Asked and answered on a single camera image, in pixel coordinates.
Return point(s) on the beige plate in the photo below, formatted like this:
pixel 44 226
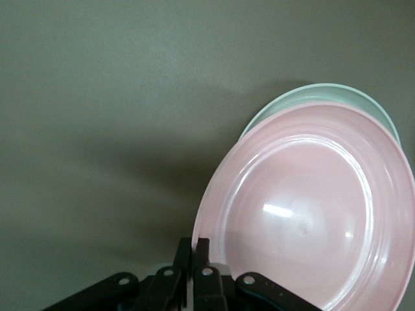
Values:
pixel 324 92

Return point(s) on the pink plate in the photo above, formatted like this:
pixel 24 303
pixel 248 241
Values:
pixel 308 207

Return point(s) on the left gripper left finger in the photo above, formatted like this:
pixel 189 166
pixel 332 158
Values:
pixel 184 256

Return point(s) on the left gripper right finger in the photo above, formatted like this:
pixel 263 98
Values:
pixel 202 256

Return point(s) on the brown table cover mat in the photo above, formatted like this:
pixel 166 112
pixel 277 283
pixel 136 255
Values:
pixel 97 97

